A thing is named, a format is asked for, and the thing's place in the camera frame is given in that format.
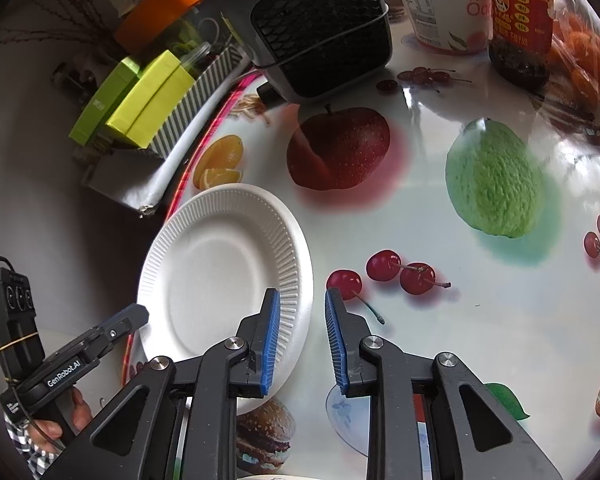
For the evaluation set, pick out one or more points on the white paper plate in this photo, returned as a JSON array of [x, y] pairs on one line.
[[215, 270], [285, 478]]

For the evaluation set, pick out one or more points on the dried twig branches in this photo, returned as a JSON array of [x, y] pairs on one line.
[[55, 25]]

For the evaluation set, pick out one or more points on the person's left hand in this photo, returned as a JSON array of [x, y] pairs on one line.
[[82, 412]]

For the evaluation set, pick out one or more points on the white plastic tub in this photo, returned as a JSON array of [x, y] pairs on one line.
[[445, 15]]

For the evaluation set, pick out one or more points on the fruit printed tablecloth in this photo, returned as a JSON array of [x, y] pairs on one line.
[[480, 310]]

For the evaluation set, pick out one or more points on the chili sauce jar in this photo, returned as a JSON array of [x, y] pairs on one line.
[[522, 20]]

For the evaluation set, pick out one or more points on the yellow-green box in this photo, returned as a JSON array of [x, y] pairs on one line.
[[150, 100]]

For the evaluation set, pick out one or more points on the person's left forearm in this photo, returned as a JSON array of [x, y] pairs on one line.
[[22, 447]]

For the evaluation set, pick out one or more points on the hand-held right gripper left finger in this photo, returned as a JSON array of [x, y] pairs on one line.
[[271, 340]]

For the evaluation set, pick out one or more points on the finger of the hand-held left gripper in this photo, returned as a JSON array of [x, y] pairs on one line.
[[122, 322]]

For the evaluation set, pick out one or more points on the grey black fan heater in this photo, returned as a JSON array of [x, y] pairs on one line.
[[320, 25]]

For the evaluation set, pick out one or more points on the dark green box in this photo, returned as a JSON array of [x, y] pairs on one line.
[[100, 105]]

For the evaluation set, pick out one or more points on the grey cardboard box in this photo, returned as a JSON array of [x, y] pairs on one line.
[[120, 180]]

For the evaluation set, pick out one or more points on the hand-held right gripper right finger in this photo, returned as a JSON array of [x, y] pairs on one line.
[[334, 340]]

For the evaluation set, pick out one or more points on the plastic bag of oranges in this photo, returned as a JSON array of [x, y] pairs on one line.
[[585, 60]]

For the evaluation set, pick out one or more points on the striped cardboard box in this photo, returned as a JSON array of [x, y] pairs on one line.
[[200, 95]]

